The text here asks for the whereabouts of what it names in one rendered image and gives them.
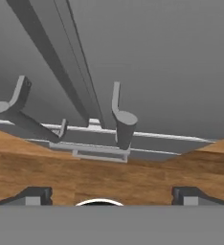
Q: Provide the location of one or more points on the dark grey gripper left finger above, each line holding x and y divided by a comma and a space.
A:
37, 193

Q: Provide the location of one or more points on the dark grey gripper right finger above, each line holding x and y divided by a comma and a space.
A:
186, 193

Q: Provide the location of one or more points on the grey fridge drawer front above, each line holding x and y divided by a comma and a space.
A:
155, 144

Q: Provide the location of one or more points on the white round rim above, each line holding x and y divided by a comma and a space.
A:
99, 201

